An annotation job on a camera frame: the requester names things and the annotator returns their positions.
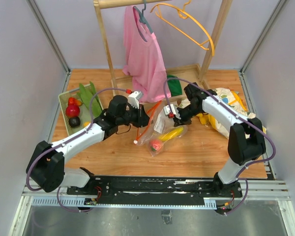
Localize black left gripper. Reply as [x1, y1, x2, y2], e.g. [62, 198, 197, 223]
[117, 103, 154, 128]

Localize wooden clothes rack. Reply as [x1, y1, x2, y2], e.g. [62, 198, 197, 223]
[93, 0, 232, 102]

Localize dark purple plush fruit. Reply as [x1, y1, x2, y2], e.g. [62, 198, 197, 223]
[68, 117, 81, 128]

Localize yellow clothes hanger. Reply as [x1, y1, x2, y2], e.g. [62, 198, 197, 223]
[150, 0, 215, 56]

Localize yellow plush banana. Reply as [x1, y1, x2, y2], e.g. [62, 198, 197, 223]
[158, 126, 184, 142]

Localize clear zip top bag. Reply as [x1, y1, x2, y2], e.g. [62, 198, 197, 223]
[134, 101, 188, 156]

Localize red plush fruit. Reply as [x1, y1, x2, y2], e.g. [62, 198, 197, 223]
[65, 105, 80, 118]

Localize cartoon print children's garment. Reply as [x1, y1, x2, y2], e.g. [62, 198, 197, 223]
[184, 83, 265, 141]

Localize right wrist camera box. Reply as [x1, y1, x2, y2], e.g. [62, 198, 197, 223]
[163, 104, 180, 119]

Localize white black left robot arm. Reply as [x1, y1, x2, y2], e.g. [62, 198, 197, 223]
[26, 91, 149, 195]

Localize green plush vegetable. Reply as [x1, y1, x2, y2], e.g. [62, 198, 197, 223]
[77, 82, 102, 118]

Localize red orange plush pepper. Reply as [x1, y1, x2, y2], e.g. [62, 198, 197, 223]
[67, 97, 83, 107]

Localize green cloth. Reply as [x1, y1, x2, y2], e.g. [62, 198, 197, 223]
[167, 74, 182, 97]

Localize pink t-shirt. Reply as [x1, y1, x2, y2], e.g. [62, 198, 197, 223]
[123, 6, 171, 103]

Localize light green plastic basket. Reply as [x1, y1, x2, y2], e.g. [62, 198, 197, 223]
[59, 82, 103, 136]

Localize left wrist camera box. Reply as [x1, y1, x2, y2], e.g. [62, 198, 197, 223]
[127, 91, 144, 110]

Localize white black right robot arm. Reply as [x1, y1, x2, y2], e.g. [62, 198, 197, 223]
[173, 83, 266, 197]

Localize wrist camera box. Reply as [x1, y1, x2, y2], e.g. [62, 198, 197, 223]
[163, 104, 180, 119]
[127, 91, 144, 110]

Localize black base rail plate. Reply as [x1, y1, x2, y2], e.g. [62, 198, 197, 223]
[66, 176, 243, 198]

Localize grey clothes hanger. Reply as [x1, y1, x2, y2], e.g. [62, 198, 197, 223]
[133, 0, 153, 42]

